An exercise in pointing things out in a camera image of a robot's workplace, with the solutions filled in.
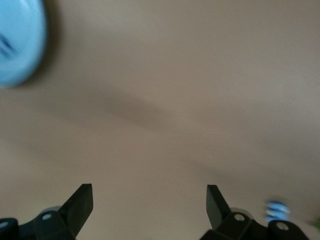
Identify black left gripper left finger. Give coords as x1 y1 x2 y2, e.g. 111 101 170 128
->
0 183 94 240

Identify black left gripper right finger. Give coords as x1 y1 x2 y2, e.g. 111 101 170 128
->
199 184 310 240

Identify blue lowercase letter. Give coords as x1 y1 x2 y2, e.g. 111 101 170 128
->
264 199 291 223

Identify brown table mat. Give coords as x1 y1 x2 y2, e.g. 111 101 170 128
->
0 0 320 240

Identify blue plate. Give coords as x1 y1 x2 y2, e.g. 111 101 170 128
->
0 0 48 89

